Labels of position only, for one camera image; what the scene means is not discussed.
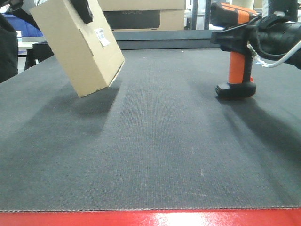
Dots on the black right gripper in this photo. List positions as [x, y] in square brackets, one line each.
[272, 40]

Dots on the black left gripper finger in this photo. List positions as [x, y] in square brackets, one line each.
[83, 9]

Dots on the small brown cardboard package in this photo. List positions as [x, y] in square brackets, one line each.
[88, 53]

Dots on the orange black barcode scanner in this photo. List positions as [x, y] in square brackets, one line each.
[240, 82]

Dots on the large brown cardboard box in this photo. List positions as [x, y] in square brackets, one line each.
[144, 15]

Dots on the blue plastic crate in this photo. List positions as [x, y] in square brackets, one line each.
[27, 30]

